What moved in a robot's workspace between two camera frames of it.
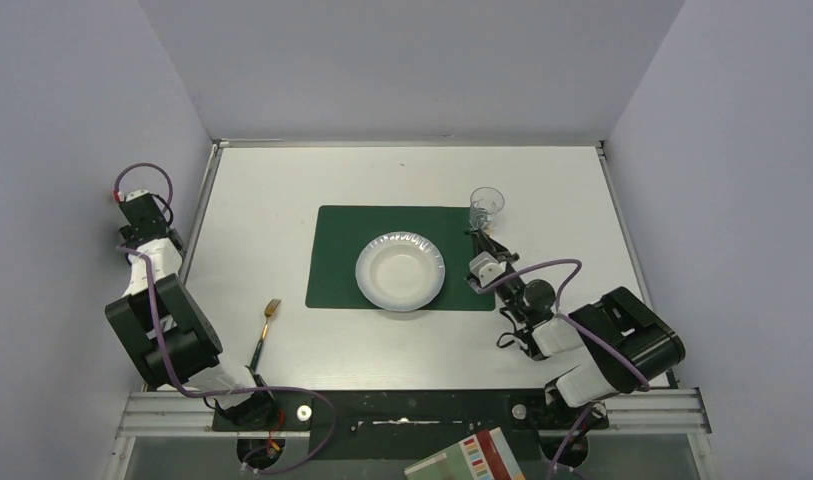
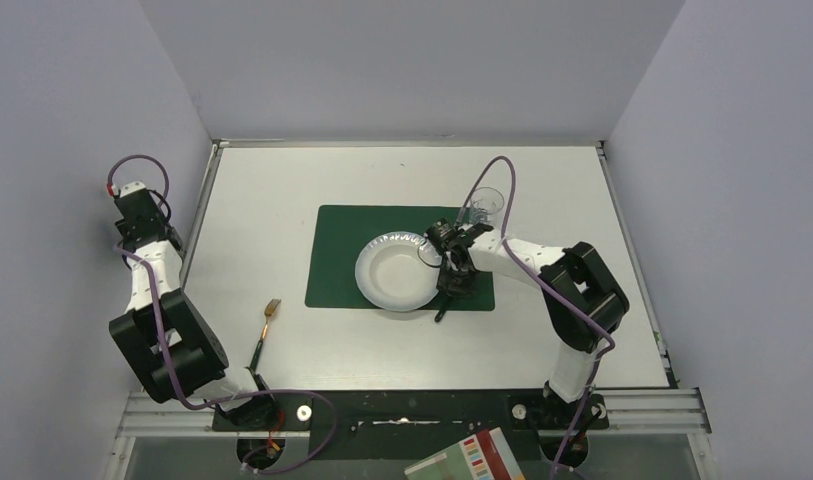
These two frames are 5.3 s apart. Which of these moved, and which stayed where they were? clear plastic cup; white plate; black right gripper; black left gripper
Moved: black right gripper
Stayed: white plate; black left gripper; clear plastic cup
